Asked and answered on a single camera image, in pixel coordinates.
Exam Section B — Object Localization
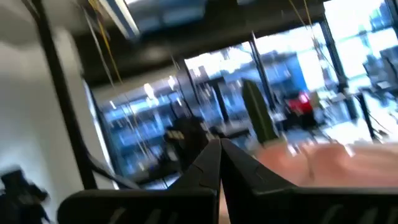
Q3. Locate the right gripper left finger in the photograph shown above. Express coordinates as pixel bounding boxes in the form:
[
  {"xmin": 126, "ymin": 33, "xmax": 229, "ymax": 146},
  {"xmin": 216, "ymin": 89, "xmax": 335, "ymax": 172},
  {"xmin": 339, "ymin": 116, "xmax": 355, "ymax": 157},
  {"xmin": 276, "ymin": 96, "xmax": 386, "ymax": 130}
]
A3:
[{"xmin": 57, "ymin": 138, "xmax": 223, "ymax": 224}]

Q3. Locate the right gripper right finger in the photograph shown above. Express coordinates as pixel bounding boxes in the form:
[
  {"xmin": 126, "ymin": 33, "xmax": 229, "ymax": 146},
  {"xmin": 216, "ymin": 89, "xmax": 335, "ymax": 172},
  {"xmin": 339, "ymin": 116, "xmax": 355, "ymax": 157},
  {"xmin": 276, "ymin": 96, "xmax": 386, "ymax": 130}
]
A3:
[{"xmin": 221, "ymin": 139, "xmax": 398, "ymax": 224}]

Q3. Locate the green cactus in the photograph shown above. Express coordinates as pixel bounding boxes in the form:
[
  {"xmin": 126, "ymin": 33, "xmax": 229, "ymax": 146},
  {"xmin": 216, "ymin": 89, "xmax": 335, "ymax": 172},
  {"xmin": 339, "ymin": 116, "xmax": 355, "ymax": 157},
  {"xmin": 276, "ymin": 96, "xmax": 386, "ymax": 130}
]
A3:
[{"xmin": 241, "ymin": 78, "xmax": 280, "ymax": 144}]

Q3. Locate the red background object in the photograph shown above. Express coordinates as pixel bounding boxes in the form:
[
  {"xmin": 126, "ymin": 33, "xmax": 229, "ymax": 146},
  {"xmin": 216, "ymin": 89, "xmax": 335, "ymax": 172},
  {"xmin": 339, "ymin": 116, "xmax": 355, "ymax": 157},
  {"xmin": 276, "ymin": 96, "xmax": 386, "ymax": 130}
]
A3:
[{"xmin": 287, "ymin": 91, "xmax": 314, "ymax": 115}]

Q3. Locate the overhead LED light bar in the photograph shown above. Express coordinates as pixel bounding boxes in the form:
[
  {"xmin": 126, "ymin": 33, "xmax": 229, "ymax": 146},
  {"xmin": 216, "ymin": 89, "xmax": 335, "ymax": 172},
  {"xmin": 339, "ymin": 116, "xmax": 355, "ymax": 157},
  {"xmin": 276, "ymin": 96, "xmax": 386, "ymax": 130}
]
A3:
[{"xmin": 98, "ymin": 0, "xmax": 141, "ymax": 40}]

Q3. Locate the black aluminium rig frame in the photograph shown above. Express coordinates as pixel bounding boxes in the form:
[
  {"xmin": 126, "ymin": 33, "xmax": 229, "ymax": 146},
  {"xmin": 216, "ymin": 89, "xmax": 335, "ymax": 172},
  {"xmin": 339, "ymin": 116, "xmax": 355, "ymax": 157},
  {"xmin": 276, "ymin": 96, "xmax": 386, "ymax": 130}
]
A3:
[{"xmin": 30, "ymin": 0, "xmax": 141, "ymax": 191}]

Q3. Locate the black window frame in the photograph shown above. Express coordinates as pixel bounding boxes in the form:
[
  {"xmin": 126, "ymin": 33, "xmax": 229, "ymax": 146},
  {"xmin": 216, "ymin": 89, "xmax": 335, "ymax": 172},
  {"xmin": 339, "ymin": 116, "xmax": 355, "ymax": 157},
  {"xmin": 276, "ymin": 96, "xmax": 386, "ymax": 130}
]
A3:
[{"xmin": 174, "ymin": 0, "xmax": 398, "ymax": 147}]

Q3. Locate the yellow hanging cable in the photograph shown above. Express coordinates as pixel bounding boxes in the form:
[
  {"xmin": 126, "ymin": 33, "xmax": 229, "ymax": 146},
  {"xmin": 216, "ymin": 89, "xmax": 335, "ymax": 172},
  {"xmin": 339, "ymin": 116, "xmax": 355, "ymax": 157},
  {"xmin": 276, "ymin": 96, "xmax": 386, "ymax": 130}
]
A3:
[{"xmin": 88, "ymin": 0, "xmax": 125, "ymax": 85}]

